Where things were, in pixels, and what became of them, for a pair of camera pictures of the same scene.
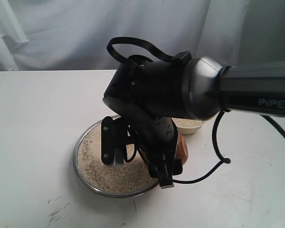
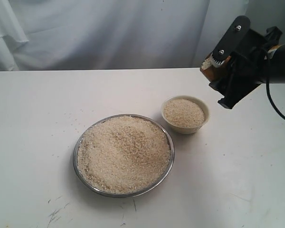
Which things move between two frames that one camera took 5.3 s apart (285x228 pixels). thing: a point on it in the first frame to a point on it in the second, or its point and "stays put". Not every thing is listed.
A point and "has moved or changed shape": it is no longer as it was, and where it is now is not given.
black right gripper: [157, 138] to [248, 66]
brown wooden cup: [182, 150] has moved or changed shape
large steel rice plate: [126, 180] stays put
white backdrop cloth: [50, 35] stays put
